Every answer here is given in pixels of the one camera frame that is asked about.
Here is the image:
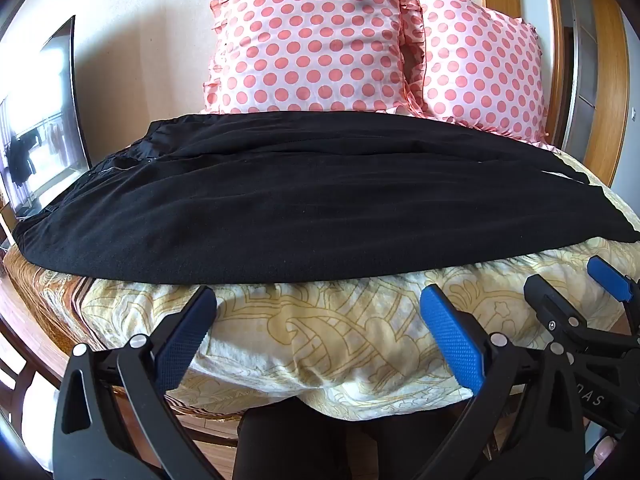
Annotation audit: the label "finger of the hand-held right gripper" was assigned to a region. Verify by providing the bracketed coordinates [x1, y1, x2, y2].
[524, 274, 596, 348]
[587, 256, 640, 311]

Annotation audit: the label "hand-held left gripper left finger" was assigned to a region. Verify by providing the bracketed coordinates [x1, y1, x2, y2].
[52, 285, 236, 480]

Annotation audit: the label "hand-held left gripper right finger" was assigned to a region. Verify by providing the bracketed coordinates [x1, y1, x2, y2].
[415, 284, 591, 480]

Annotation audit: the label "black pants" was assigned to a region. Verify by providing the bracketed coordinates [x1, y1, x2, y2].
[12, 111, 640, 283]

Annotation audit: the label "person's right hand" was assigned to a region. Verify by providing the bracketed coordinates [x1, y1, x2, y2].
[592, 435, 623, 468]

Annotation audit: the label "yellow patterned bedsheet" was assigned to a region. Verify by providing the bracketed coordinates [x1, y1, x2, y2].
[2, 145, 640, 416]

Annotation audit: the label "person's legs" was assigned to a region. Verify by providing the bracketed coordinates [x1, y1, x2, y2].
[232, 400, 471, 480]

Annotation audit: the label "wooden door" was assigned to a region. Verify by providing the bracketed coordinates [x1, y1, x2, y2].
[545, 0, 631, 186]

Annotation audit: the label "small pink polka-dot pillow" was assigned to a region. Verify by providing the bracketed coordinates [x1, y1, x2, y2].
[410, 0, 556, 148]

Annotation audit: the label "flat screen television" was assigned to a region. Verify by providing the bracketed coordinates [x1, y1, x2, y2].
[0, 15, 93, 221]

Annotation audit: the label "large pink polka-dot pillow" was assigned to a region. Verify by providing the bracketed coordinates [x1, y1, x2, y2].
[202, 0, 426, 116]

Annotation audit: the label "wooden bed frame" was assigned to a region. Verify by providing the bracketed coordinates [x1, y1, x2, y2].
[0, 250, 241, 431]

